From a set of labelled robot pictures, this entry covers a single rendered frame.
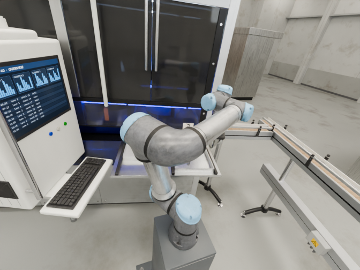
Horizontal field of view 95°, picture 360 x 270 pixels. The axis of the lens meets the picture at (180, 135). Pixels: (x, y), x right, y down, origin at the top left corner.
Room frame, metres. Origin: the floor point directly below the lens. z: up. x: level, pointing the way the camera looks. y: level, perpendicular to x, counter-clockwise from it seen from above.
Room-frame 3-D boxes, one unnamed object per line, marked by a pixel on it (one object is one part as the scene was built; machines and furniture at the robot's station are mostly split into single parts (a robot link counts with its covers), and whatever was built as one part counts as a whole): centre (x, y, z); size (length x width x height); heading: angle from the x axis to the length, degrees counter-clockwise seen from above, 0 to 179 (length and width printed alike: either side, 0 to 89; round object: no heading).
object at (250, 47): (6.25, -1.74, 1.02); 1.58 x 1.23 x 2.04; 23
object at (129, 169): (0.99, 0.08, 0.87); 0.70 x 0.48 x 0.02; 100
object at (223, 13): (1.21, -0.16, 1.40); 0.05 x 0.01 x 0.80; 100
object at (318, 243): (0.68, -1.06, 0.50); 0.12 x 0.05 x 0.09; 10
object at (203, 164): (0.98, -0.09, 0.90); 0.34 x 0.26 x 0.04; 10
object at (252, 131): (1.45, -0.55, 0.92); 0.69 x 0.15 x 0.16; 100
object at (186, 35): (1.18, 0.03, 1.50); 0.43 x 0.01 x 0.59; 100
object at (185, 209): (0.47, -0.07, 0.96); 0.13 x 0.12 x 0.14; 53
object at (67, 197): (0.70, 0.57, 0.82); 0.40 x 0.14 x 0.02; 1
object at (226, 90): (0.83, -0.19, 1.39); 0.09 x 0.08 x 0.11; 143
